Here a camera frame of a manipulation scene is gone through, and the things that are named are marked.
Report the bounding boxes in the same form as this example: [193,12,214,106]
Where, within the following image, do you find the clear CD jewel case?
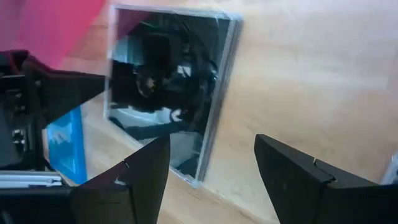
[103,3,244,189]

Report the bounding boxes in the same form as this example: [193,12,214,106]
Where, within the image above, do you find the grey aluminium rail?
[0,170,63,189]

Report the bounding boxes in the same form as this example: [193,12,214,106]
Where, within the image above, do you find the pink translucent plastic bin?
[0,0,106,71]

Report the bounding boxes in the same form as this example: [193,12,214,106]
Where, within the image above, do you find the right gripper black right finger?
[254,134,398,224]

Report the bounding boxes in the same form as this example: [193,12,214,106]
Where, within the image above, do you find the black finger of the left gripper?
[23,51,106,125]

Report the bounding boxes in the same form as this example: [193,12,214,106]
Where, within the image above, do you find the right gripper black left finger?
[71,135,171,224]

